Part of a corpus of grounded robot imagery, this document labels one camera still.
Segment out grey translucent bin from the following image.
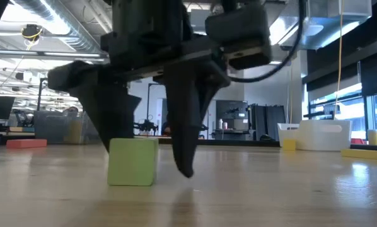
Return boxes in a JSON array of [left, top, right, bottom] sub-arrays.
[[33, 110, 101, 144]]

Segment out white plastic bin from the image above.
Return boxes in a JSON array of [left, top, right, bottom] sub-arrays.
[[276, 119, 352, 152]]

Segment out black yellow ceiling reel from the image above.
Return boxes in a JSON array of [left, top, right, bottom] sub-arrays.
[[20, 23, 44, 42]]

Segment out pale yellow cylinder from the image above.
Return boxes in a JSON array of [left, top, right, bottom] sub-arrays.
[[367, 128, 377, 146]]

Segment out yellow hanging cord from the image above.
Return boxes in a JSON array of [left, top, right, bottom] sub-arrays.
[[332, 0, 344, 120]]

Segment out person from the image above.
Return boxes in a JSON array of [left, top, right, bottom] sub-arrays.
[[161, 121, 173, 137]]

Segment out green half-round block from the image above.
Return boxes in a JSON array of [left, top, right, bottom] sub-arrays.
[[107, 137, 160, 187]]

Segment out black gantry frame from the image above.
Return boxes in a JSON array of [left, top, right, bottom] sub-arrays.
[[37, 77, 52, 112], [146, 82, 164, 136]]

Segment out red flat rectangular block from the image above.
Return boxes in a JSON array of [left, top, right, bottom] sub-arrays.
[[6, 139, 48, 149]]

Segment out dark folding panels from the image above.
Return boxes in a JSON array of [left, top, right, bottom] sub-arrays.
[[249, 103, 286, 141]]

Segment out long ceiling light strip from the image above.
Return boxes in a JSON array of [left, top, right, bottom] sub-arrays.
[[0, 49, 109, 61]]

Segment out black cabinet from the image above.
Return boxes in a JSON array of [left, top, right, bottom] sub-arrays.
[[216, 100, 250, 140]]

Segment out black frame rail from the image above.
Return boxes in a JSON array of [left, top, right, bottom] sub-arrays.
[[158, 137, 282, 148], [351, 143, 377, 151]]

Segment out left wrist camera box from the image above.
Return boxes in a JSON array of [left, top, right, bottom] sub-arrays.
[[205, 4, 273, 71]]

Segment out silver ribbed air duct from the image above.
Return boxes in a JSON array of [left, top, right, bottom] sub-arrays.
[[13, 0, 112, 56]]

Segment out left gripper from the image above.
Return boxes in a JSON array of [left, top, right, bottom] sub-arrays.
[[48, 0, 232, 179]]

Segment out yellow cube block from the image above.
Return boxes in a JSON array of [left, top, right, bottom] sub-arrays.
[[282, 139, 297, 151]]

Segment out yellow rectangular block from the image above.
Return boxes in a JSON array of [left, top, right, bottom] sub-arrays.
[[340, 148, 377, 162]]

